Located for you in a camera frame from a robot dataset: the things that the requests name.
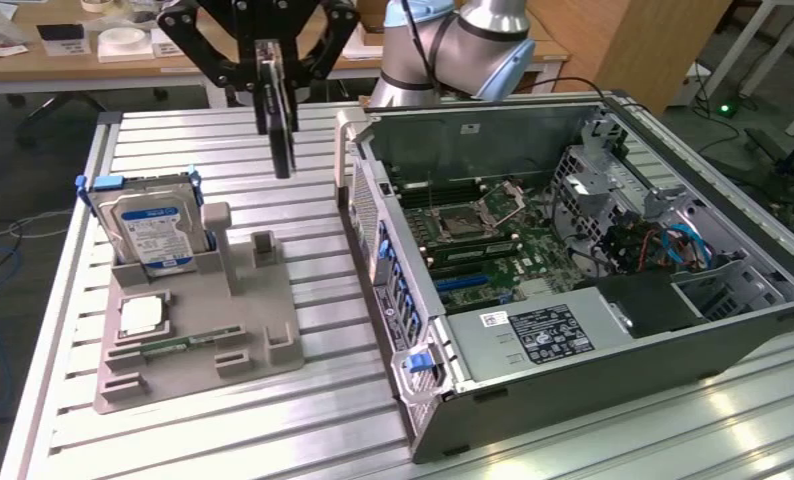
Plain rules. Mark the wide white tape roll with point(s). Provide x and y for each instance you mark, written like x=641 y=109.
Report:
x=123 y=37

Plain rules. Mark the black chair base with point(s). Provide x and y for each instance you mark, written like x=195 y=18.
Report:
x=39 y=114

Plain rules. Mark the blue release latch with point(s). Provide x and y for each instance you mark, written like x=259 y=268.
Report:
x=418 y=363

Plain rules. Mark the green RAM stick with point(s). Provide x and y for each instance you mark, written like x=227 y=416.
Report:
x=470 y=252
x=179 y=345

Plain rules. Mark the white crumpled bag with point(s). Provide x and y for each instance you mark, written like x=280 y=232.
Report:
x=119 y=17

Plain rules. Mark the blue expansion slot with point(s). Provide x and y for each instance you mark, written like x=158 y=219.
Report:
x=463 y=283

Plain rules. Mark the CPU socket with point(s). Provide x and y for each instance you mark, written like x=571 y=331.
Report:
x=463 y=222

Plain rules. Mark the white box red button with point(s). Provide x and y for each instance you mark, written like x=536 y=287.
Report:
x=697 y=92

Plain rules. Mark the black RAM slot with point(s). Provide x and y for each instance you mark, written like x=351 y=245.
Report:
x=436 y=187
x=439 y=198

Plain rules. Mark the green motherboard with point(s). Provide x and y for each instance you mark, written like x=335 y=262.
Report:
x=536 y=255

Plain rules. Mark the graphics card with metal bracket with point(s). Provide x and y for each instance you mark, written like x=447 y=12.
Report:
x=283 y=150

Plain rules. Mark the red printed paper card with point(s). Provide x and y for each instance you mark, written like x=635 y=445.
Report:
x=3 y=51

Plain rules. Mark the white card box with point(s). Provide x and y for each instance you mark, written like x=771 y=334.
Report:
x=166 y=50

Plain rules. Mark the metal disk bay cage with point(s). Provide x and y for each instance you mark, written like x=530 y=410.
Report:
x=590 y=200
x=757 y=285

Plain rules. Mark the silver CPU chip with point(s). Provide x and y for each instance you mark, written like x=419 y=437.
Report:
x=142 y=317

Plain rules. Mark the brown cardboard box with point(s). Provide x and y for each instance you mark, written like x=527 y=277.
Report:
x=371 y=17

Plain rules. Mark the gray parts rack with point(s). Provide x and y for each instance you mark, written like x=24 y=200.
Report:
x=190 y=310

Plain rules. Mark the black air duct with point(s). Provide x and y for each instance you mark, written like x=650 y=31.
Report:
x=650 y=305

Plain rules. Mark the white square box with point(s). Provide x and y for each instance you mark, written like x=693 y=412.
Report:
x=125 y=55

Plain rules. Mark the dark gray small object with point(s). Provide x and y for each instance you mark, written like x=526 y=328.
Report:
x=146 y=16

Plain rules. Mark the white paper stack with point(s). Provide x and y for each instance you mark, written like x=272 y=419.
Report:
x=359 y=50

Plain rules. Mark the small white tape roll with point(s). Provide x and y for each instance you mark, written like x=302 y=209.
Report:
x=93 y=5

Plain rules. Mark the metal socket cover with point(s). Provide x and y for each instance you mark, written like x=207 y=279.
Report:
x=491 y=191

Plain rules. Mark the black floor stand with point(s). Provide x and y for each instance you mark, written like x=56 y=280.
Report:
x=766 y=145

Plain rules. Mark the hard disk in blue carrier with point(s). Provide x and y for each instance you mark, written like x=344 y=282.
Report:
x=152 y=235

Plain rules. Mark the open PC case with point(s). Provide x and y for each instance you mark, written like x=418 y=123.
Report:
x=570 y=400

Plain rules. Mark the blue slot clip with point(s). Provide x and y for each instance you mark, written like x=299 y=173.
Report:
x=395 y=272
x=384 y=249
x=408 y=314
x=403 y=295

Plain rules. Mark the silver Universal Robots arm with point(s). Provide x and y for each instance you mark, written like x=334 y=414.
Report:
x=490 y=30

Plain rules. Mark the long black expansion slot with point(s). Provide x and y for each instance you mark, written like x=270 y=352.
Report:
x=456 y=272

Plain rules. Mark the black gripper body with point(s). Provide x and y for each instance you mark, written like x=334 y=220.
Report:
x=276 y=17

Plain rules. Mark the white table frame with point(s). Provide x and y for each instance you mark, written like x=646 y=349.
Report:
x=770 y=55

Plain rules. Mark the black and white box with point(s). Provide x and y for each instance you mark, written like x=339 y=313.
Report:
x=63 y=40

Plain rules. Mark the wooden desk white frame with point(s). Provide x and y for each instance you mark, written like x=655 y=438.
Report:
x=359 y=65
x=36 y=70

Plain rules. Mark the black box green light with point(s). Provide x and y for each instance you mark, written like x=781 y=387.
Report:
x=725 y=108

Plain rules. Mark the gray power supply unit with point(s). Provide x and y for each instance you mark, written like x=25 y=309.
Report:
x=503 y=350

